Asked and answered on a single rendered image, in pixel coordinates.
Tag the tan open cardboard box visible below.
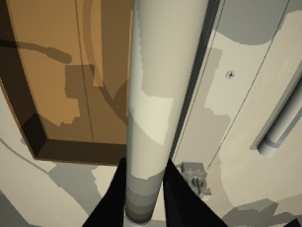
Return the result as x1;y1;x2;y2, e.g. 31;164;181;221
0;0;133;167

